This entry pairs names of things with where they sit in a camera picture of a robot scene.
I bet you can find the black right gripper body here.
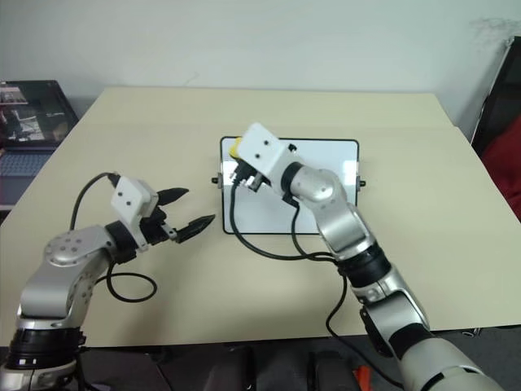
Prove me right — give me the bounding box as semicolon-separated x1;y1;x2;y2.
229;160;270;193

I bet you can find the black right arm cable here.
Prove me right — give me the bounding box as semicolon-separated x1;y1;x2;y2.
229;181;406;388

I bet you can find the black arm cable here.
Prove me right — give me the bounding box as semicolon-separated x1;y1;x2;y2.
69;172;158;304
229;181;406;388

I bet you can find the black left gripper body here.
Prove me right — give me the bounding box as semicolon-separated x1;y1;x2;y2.
140;206;180;246

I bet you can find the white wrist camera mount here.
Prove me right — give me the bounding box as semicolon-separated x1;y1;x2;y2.
238;121;299;191
110;175;160;249

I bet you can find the red fabric object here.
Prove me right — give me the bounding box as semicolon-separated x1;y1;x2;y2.
479;125;521;224

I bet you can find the small black-framed whiteboard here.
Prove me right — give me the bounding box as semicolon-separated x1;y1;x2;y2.
211;135;366;236

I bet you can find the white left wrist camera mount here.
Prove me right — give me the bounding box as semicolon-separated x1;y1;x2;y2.
110;175;160;249

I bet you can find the yellow whiteboard eraser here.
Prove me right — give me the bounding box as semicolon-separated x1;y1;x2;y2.
228;137;246;161

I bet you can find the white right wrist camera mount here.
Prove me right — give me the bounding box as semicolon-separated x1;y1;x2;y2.
238;121;299;191

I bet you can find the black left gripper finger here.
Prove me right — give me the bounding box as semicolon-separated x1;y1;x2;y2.
156;187;190;209
175;213;217;245

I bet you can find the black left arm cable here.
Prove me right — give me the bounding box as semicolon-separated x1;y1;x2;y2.
69;172;158;304

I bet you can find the red and black chair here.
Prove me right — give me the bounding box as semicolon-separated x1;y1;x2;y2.
469;35;521;158

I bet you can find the open laptop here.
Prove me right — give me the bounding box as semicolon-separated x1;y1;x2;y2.
0;79;80;211

